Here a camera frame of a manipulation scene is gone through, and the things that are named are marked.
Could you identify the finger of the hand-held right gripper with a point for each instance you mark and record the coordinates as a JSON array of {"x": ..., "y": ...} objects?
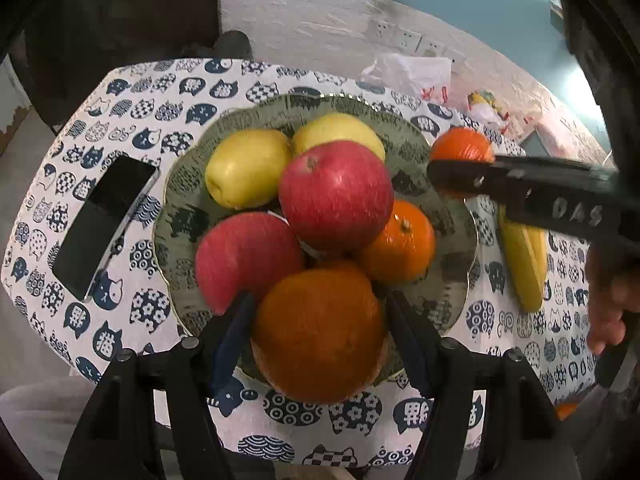
[{"x": 465, "y": 177}]

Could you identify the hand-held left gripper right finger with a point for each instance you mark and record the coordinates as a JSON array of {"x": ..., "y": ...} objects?
[{"x": 407, "y": 340}]

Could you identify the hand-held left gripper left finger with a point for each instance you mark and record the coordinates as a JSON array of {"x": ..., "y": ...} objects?
[{"x": 232, "y": 340}]

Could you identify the small orange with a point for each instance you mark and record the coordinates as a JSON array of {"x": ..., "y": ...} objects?
[
  {"x": 400, "y": 245},
  {"x": 460, "y": 145}
]

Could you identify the yellow banana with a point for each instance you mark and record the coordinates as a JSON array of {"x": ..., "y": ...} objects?
[{"x": 525, "y": 265}]

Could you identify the large orange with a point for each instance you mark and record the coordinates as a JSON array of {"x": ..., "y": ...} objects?
[{"x": 315, "y": 330}]

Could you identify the red apple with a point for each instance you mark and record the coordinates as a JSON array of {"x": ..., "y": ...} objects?
[
  {"x": 335, "y": 195},
  {"x": 240, "y": 255}
]

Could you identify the glass plate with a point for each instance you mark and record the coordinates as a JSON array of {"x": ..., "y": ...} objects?
[{"x": 250, "y": 115}]

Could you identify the person's right hand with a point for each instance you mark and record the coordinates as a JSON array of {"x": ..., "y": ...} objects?
[{"x": 605, "y": 300}]

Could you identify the pink plastic bag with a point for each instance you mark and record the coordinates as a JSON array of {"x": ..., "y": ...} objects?
[{"x": 565, "y": 130}]

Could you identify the red shopping bag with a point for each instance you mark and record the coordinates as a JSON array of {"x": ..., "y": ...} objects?
[{"x": 495, "y": 110}]

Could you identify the cat print tablecloth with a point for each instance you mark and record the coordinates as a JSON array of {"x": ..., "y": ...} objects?
[{"x": 310, "y": 430}]

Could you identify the white plastic bag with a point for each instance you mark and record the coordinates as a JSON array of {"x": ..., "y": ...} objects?
[{"x": 405, "y": 75}]

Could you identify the black smartphone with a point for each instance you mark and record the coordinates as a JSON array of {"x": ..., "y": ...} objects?
[{"x": 100, "y": 225}]

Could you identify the grey cloth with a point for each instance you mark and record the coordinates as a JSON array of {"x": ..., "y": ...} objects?
[{"x": 35, "y": 425}]

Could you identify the dark round object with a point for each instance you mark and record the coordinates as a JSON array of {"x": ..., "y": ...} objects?
[{"x": 232, "y": 45}]

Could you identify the dark cabinet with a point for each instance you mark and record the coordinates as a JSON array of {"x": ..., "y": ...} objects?
[{"x": 125, "y": 25}]

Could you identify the white wall socket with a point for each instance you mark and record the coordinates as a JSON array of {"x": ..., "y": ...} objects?
[
  {"x": 430, "y": 49},
  {"x": 407, "y": 39},
  {"x": 449, "y": 57},
  {"x": 384, "y": 29}
]

